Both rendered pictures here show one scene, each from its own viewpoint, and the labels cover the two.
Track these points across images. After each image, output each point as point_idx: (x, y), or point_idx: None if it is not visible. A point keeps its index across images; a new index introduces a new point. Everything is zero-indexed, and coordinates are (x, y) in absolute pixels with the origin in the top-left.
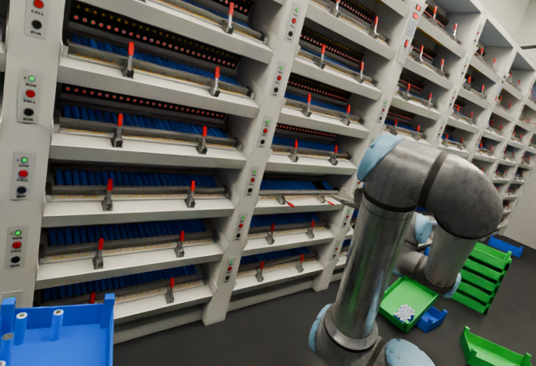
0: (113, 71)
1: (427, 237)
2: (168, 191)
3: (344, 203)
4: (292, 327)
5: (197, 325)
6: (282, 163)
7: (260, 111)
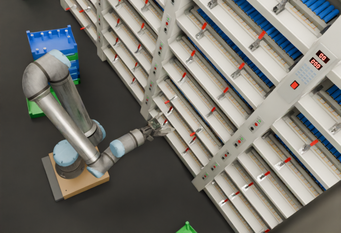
0: None
1: (115, 155)
2: (137, 41)
3: (152, 118)
4: (150, 157)
5: (139, 108)
6: (170, 75)
7: (158, 35)
